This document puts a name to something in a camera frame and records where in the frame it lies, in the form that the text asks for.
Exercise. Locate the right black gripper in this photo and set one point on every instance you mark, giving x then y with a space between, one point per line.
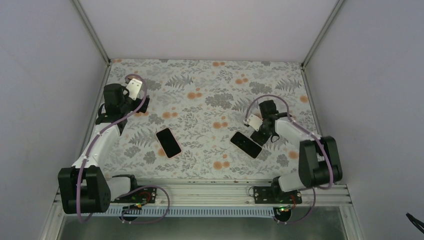
260 140

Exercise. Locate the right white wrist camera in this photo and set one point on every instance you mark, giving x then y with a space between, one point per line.
253 121

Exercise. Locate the black object at corner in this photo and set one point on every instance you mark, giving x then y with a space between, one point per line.
416 222

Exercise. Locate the black phone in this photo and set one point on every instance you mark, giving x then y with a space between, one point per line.
246 144

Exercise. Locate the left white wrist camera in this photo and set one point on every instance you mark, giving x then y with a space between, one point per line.
134 86

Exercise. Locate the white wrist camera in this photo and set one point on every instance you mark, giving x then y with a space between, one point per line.
253 121
134 86

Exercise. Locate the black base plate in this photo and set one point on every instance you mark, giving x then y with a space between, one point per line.
265 195
140 195

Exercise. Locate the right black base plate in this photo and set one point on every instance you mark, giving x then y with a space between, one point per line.
265 195

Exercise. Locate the floral patterned mat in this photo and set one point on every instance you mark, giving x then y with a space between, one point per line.
204 103

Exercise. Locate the phone in pink case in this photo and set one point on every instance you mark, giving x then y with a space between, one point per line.
168 143

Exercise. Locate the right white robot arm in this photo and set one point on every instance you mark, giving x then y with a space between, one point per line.
319 163

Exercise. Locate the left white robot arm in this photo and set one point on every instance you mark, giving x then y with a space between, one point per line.
83 187

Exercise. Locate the aluminium rail frame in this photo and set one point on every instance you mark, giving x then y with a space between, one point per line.
215 210

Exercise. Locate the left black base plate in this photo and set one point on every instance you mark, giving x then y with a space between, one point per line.
140 195

